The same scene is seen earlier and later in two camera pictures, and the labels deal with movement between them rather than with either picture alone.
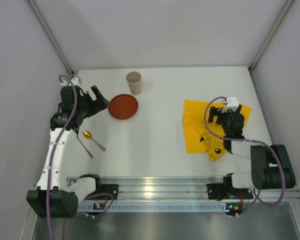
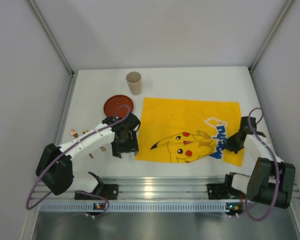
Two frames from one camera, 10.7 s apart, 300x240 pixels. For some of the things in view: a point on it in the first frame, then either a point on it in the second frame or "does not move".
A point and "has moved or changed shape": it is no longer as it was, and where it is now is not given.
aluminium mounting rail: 180,187 does not move
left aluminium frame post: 33,5 does not move
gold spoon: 88,135 does not move
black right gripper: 220,115 to 233,143
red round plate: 123,106 has moved or changed shape
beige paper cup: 134,80 does not move
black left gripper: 90,100 to 126,146
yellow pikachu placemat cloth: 201,136 has moved or changed shape
